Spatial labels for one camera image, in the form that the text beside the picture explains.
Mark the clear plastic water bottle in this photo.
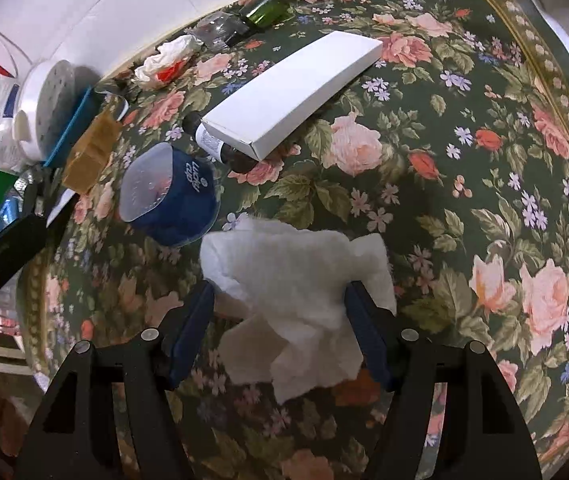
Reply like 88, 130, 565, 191
0, 170, 40, 231

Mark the yellow brown cardboard box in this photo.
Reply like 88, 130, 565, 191
62, 107, 124, 196

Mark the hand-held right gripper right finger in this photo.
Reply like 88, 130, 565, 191
344, 280, 545, 480

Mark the white round canister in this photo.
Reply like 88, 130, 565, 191
12, 59, 100, 161

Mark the green glass bottle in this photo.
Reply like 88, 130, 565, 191
242, 0, 295, 28

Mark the blue flat case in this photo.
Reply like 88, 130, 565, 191
42, 85, 98, 168

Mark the blue cup with clear lid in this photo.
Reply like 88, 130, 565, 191
120, 142, 221, 248

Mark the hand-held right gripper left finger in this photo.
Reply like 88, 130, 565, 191
14, 280, 216, 480

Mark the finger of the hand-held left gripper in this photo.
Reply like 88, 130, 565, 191
0, 212, 62, 353

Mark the long white cardboard box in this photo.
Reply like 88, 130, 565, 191
200, 31, 384, 161

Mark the brown bottle with white label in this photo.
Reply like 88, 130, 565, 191
183, 112, 260, 173

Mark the white paper tissue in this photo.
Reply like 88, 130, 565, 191
199, 215, 397, 405

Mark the floral tablecloth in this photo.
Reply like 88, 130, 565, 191
14, 0, 569, 480

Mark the white orange plastic bag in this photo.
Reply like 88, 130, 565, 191
132, 35, 202, 86

